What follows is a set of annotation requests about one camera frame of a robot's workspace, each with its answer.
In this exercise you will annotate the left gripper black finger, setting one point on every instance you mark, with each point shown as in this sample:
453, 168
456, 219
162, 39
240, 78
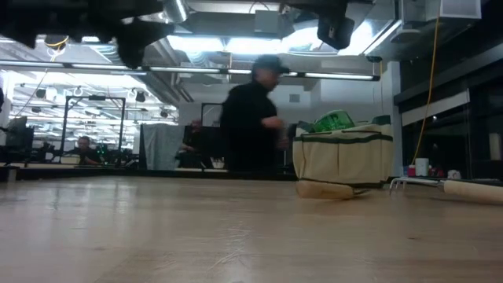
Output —
137, 39

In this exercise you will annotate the green plastic spray bottle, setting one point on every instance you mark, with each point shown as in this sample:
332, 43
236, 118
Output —
334, 121

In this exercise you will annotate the beige green-trimmed gardening bag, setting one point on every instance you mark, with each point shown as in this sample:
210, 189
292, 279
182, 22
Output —
342, 157

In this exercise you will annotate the long ceiling light bar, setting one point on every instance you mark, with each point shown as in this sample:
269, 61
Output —
184, 70

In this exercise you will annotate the person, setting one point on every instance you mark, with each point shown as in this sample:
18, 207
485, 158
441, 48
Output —
84, 143
247, 118
195, 126

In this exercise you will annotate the grey hanging cloth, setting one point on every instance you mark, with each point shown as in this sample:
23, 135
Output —
163, 147

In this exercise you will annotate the black partition screen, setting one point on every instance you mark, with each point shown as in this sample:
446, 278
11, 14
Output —
210, 141

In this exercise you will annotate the white ceiling vent box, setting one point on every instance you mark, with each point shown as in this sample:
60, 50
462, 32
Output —
460, 8

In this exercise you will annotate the small red container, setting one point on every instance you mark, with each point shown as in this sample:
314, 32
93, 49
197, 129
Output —
411, 171

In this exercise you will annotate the white paper roll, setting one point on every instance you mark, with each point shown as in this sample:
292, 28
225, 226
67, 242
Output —
422, 167

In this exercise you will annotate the small white object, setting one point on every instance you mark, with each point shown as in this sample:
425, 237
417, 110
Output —
454, 175

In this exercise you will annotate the round silver air duct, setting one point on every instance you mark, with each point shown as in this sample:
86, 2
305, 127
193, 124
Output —
176, 9

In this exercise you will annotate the grey duct box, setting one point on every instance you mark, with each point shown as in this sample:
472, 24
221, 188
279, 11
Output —
266, 21

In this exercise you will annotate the black rig frame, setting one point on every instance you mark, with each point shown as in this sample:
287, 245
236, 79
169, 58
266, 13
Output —
203, 118
94, 98

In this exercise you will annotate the black metal table frame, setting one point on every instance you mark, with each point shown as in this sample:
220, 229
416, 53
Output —
118, 173

